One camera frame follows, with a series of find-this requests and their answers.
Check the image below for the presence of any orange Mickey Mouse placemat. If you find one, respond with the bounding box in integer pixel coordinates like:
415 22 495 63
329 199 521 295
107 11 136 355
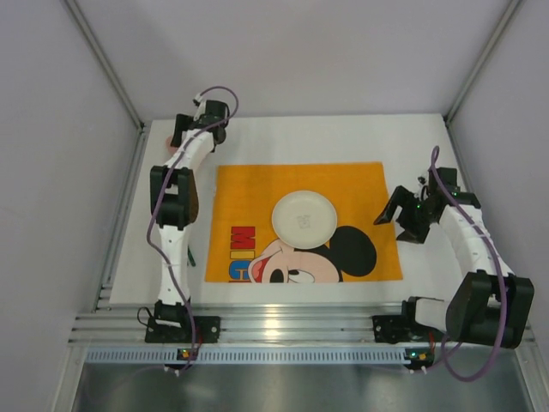
205 162 403 285

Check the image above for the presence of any cream white plate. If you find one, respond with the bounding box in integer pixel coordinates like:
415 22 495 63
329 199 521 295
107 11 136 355
271 191 338 250

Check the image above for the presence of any aluminium corner post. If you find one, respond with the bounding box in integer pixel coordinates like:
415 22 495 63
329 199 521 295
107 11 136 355
61 0 144 130
443 0 525 126

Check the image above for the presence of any right aluminium corner post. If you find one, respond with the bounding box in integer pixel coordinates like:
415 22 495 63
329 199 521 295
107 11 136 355
443 0 525 126

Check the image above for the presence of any perforated metal cable tray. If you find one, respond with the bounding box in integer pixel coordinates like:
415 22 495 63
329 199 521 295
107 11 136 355
86 346 433 367

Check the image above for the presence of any pink plastic cup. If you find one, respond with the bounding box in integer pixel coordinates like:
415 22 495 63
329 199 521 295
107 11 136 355
166 136 178 155

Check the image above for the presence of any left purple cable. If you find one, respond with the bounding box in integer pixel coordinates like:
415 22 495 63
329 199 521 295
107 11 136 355
145 87 239 370

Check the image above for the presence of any aluminium mounting rail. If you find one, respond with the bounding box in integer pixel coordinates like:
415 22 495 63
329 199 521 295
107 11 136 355
69 283 401 346

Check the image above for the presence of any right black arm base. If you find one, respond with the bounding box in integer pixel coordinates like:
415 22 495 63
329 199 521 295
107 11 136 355
372 297 443 344

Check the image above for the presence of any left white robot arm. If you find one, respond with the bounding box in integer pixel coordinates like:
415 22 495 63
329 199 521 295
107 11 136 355
146 100 230 306

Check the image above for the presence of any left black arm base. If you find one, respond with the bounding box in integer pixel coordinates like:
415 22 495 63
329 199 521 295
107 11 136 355
136 306 221 343

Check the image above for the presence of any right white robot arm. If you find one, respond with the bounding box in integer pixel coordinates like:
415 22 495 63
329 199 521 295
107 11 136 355
374 167 534 348

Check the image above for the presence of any left aluminium corner post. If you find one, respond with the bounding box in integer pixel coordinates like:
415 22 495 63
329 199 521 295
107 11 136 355
61 0 144 130

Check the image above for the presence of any spoon with green handle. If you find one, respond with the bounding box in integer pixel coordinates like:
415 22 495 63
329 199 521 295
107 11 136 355
187 247 196 267

